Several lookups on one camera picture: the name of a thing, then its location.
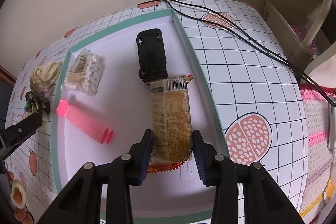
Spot pastel beaded hair band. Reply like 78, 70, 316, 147
30, 76, 50, 102

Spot pink hair roller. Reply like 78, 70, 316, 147
56, 99, 113, 144

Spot cotton swab bag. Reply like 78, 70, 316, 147
63, 50, 103, 97

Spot packaged biscuit bar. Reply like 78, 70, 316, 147
147, 75, 193, 173

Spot black toy car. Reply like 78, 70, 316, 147
135, 28, 168, 83

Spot colourful mini clips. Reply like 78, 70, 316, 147
24, 102, 31, 113

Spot cream hair claw clip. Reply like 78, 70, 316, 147
30, 112, 49, 130

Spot person's left hand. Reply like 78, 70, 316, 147
5, 171, 34, 224

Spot pink striped knitted cloth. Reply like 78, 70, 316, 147
299, 84, 335, 223

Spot fruit print grid tablecloth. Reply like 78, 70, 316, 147
5, 0, 309, 220

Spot teal shallow box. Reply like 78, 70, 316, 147
51, 9, 227, 223

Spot cream shelf unit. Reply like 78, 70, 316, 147
263, 0, 335, 69

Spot black cable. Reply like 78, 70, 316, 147
157, 0, 336, 109

